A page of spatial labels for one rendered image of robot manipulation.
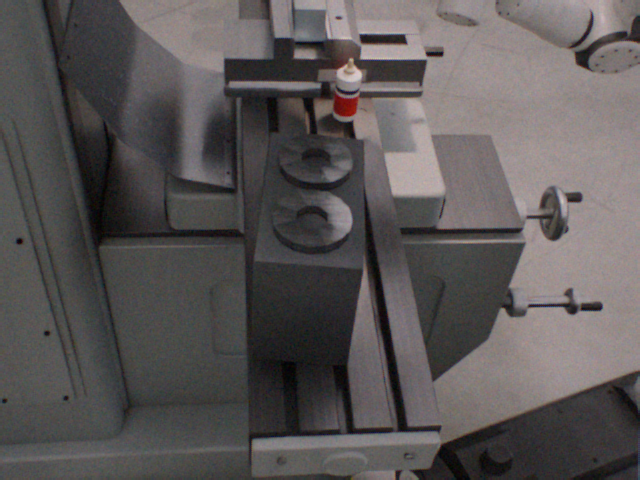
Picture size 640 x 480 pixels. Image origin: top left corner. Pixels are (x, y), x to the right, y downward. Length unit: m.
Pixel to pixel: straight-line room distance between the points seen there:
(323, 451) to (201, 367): 0.80
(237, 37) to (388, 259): 0.50
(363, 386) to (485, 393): 1.23
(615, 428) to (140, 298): 0.89
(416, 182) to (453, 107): 1.66
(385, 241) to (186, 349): 0.66
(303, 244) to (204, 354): 0.87
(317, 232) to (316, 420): 0.23
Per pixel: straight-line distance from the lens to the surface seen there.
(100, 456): 1.80
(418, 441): 0.95
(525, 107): 3.12
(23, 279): 1.41
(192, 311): 1.54
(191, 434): 1.79
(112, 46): 1.35
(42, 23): 1.13
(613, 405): 1.51
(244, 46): 1.35
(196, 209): 1.35
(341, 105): 1.29
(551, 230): 1.69
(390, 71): 1.36
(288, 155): 0.93
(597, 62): 1.28
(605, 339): 2.40
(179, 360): 1.68
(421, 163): 1.42
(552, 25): 1.24
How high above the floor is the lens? 1.76
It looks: 47 degrees down
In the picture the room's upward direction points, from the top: 6 degrees clockwise
